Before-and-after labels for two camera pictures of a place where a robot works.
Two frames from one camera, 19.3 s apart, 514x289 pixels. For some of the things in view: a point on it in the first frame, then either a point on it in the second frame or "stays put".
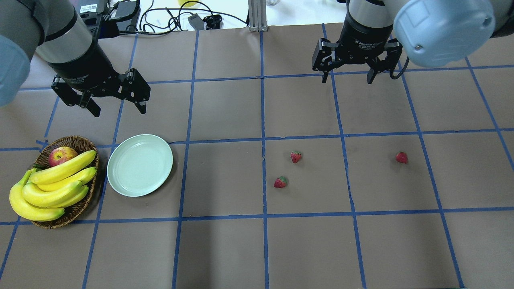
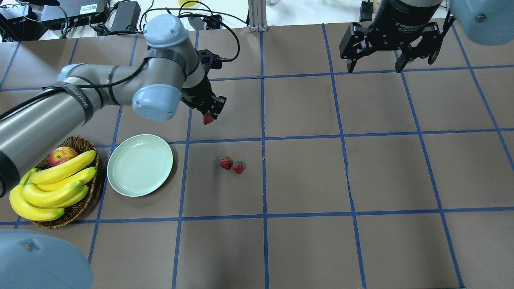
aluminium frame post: (257, 11) stays put
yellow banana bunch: (37, 196) stays put
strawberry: (295, 156) -> (225, 163)
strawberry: (280, 182) -> (207, 118)
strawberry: (401, 157) -> (238, 167)
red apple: (59, 155) stays put
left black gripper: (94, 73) -> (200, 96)
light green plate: (137, 164) stays put
